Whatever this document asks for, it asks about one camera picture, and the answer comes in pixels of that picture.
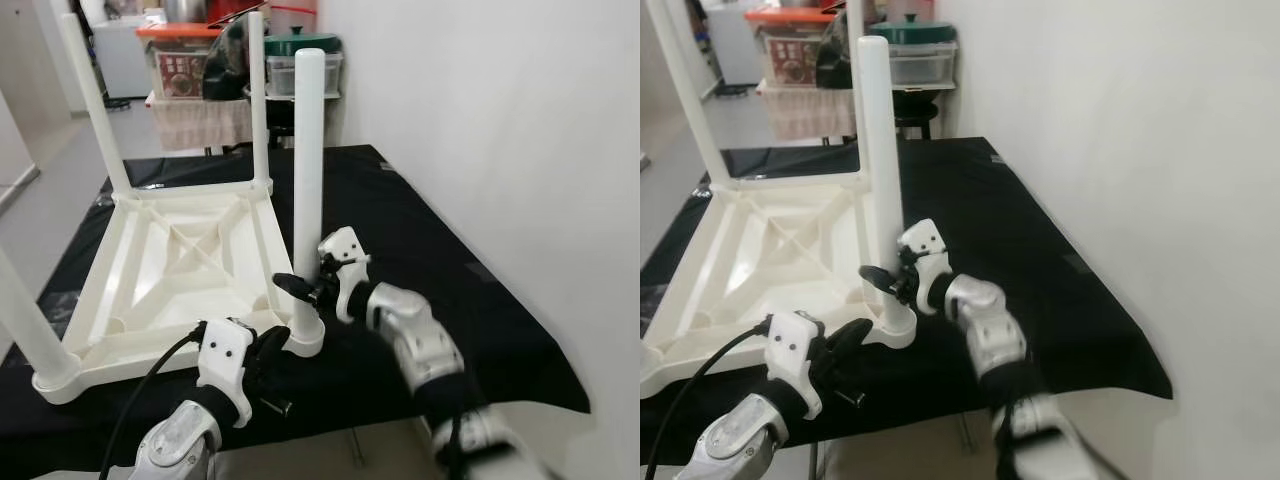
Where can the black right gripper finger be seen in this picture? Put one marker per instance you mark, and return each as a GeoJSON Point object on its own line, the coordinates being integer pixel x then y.
{"type": "Point", "coordinates": [295, 286]}
{"type": "Point", "coordinates": [880, 278]}

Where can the white plastic children table top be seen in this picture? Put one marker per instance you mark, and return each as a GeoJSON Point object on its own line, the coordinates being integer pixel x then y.
{"type": "Point", "coordinates": [170, 290]}
{"type": "Point", "coordinates": [770, 280]}

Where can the grey metal table leg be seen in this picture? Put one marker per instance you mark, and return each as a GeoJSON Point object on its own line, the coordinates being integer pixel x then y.
{"type": "Point", "coordinates": [355, 448]}
{"type": "Point", "coordinates": [968, 433]}
{"type": "Point", "coordinates": [812, 460]}

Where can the black tablecloth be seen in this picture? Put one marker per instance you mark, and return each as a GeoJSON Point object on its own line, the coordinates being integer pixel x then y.
{"type": "Point", "coordinates": [430, 230]}
{"type": "Point", "coordinates": [1030, 220]}

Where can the black round stool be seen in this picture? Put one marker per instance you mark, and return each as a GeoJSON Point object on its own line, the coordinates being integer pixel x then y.
{"type": "Point", "coordinates": [918, 115]}
{"type": "Point", "coordinates": [280, 125]}

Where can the beige cloth covered table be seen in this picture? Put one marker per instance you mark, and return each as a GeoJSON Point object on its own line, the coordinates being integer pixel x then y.
{"type": "Point", "coordinates": [200, 122]}
{"type": "Point", "coordinates": [805, 112]}

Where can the small clear tape patch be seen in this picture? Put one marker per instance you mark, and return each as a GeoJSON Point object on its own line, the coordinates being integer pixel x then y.
{"type": "Point", "coordinates": [58, 300]}
{"type": "Point", "coordinates": [652, 295]}

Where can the clear container with green lid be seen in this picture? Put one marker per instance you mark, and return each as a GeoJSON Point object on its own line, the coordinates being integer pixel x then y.
{"type": "Point", "coordinates": [925, 55]}
{"type": "Point", "coordinates": [332, 65]}

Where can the large reflective pot lid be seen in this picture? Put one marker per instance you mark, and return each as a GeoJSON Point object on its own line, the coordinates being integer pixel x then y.
{"type": "Point", "coordinates": [835, 55]}
{"type": "Point", "coordinates": [225, 65]}

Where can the flat round dark floor object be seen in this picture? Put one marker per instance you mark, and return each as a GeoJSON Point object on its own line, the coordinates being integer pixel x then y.
{"type": "Point", "coordinates": [115, 102]}
{"type": "Point", "coordinates": [732, 90]}

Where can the clear container with orange lid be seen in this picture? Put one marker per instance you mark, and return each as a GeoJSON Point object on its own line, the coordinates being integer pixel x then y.
{"type": "Point", "coordinates": [178, 65]}
{"type": "Point", "coordinates": [790, 55]}

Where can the pink plastic container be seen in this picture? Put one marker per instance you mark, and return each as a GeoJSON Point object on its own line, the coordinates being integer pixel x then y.
{"type": "Point", "coordinates": [293, 15]}

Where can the red metal pot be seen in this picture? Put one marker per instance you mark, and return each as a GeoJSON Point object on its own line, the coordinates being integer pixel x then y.
{"type": "Point", "coordinates": [235, 10]}

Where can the steel cooking pot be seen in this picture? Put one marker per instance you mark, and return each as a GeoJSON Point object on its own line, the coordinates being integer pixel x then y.
{"type": "Point", "coordinates": [185, 10]}

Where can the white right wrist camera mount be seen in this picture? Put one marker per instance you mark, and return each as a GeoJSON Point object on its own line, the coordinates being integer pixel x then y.
{"type": "Point", "coordinates": [342, 250]}
{"type": "Point", "coordinates": [925, 242]}

